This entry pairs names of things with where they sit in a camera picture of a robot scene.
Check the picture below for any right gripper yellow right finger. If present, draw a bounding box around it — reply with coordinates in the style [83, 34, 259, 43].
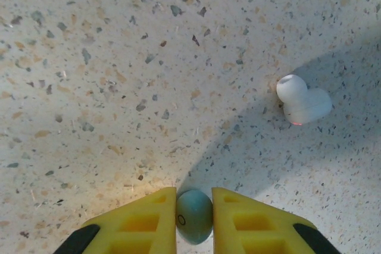
[211, 187, 341, 254]

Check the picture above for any blue earbud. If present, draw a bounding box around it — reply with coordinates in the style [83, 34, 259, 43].
[175, 189, 214, 245]

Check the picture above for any white earbud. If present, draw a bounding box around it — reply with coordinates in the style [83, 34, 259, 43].
[276, 74, 333, 126]

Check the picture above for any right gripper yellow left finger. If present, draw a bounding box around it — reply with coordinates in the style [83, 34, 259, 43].
[58, 187, 178, 254]

